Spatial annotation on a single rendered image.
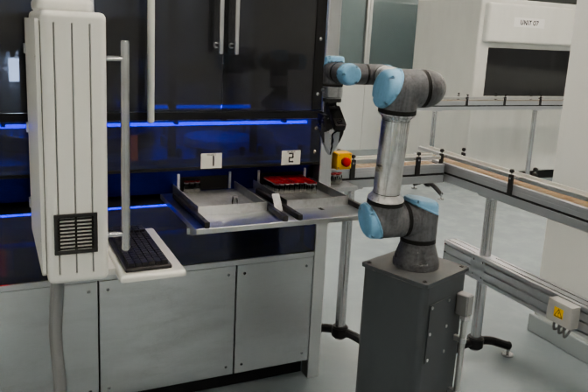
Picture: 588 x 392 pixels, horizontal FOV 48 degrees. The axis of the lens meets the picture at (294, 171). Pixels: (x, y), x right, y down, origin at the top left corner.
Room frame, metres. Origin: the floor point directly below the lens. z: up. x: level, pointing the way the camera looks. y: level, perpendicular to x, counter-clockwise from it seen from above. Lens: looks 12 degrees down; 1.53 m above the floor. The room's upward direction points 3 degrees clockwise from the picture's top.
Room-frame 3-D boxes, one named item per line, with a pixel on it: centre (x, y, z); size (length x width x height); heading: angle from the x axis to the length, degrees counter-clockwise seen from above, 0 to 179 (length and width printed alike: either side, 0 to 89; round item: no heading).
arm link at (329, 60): (2.43, -0.13, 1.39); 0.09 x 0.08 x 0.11; 22
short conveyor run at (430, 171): (3.02, -0.39, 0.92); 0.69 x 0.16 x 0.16; 116
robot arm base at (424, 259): (2.07, -0.42, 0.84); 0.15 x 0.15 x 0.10
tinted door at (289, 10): (2.61, 0.10, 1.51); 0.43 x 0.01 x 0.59; 116
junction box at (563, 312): (2.41, -1.08, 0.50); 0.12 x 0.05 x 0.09; 26
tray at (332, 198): (2.55, -0.02, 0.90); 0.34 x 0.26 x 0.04; 26
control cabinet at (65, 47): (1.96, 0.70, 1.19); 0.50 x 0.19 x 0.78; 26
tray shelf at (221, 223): (2.41, 0.10, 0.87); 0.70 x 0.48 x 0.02; 116
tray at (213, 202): (2.40, 0.28, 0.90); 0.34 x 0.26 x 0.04; 26
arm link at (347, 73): (2.35, -0.18, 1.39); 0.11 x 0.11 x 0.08; 22
